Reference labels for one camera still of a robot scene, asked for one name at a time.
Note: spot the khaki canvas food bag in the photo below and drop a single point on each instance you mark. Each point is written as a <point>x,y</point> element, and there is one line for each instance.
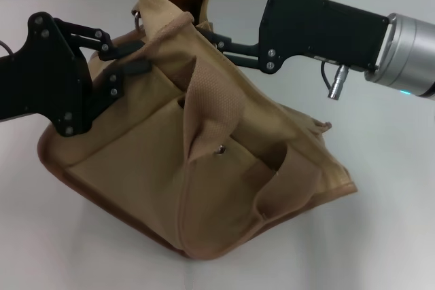
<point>153,174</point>

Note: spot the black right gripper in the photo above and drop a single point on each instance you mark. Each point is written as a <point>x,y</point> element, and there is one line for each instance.
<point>306,21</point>

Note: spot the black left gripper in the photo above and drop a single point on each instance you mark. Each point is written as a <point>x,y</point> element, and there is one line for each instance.
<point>44,76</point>

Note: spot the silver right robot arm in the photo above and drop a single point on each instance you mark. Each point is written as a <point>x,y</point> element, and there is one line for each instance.
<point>408,52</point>

